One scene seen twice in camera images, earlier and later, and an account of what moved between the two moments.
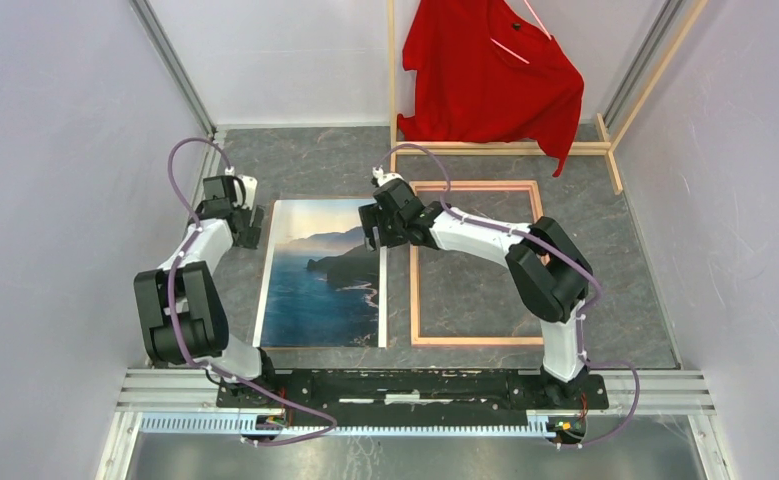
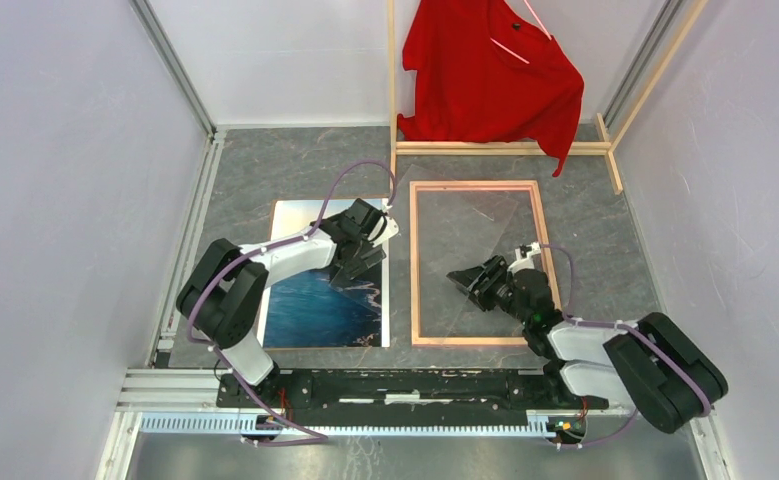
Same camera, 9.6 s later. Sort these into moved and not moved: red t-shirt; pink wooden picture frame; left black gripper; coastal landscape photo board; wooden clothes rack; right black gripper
Moved: right black gripper; left black gripper
Not moved: red t-shirt; wooden clothes rack; pink wooden picture frame; coastal landscape photo board
